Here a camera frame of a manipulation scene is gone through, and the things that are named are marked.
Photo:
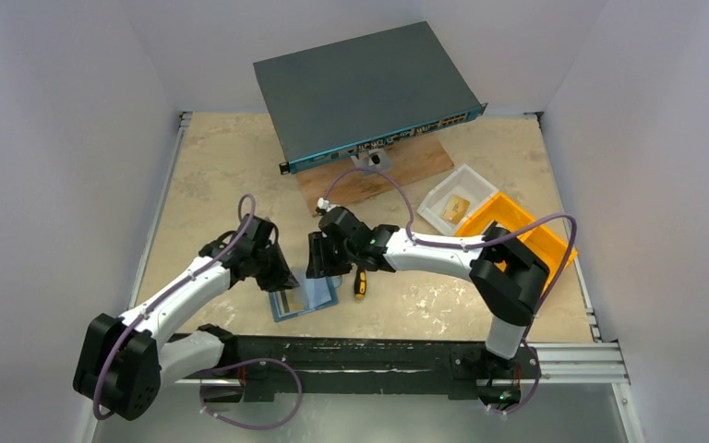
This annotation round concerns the small grey metal bracket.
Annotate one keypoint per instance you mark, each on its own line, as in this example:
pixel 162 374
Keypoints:
pixel 371 161

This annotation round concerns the grey network switch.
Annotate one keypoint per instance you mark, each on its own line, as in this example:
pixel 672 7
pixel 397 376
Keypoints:
pixel 341 99

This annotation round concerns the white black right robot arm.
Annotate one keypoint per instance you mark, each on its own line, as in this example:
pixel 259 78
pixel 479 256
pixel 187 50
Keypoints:
pixel 509 277

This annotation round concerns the gold credit card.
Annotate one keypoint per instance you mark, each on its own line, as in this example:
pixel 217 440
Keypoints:
pixel 455 209
pixel 289 303

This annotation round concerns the aluminium frame rail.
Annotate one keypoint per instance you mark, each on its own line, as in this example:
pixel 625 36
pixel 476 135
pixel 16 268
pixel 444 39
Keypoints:
pixel 582 363

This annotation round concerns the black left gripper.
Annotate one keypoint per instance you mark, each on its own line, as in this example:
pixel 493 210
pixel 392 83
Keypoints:
pixel 282 278

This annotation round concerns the brown wooden board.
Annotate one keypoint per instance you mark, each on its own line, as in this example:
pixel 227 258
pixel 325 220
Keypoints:
pixel 413 160

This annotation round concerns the clear plastic bin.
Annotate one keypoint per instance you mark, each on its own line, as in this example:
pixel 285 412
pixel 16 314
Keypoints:
pixel 463 181

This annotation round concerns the blue card holder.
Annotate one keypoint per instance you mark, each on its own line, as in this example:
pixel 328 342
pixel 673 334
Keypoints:
pixel 319 294

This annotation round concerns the yellow black handled screwdriver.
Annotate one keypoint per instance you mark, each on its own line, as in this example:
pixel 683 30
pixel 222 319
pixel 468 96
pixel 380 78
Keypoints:
pixel 360 284

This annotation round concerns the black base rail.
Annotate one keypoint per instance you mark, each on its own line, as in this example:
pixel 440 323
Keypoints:
pixel 263 366

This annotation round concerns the orange plastic divided bin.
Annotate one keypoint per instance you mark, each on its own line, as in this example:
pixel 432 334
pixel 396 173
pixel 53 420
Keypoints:
pixel 505 212

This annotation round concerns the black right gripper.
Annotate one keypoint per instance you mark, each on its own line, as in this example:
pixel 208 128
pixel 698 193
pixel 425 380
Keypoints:
pixel 322 253

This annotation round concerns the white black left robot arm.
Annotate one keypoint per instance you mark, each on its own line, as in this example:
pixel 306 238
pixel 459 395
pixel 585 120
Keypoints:
pixel 127 359

